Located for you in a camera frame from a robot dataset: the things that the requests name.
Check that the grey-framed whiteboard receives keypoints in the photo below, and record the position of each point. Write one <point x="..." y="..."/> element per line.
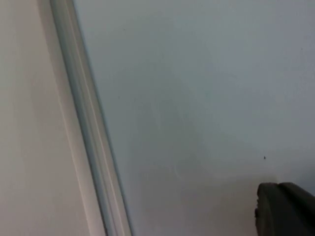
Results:
<point x="197" y="98"/>

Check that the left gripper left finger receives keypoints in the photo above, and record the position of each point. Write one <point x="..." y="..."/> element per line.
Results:
<point x="268" y="211"/>

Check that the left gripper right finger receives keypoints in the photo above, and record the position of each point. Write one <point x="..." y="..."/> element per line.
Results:
<point x="297" y="211"/>

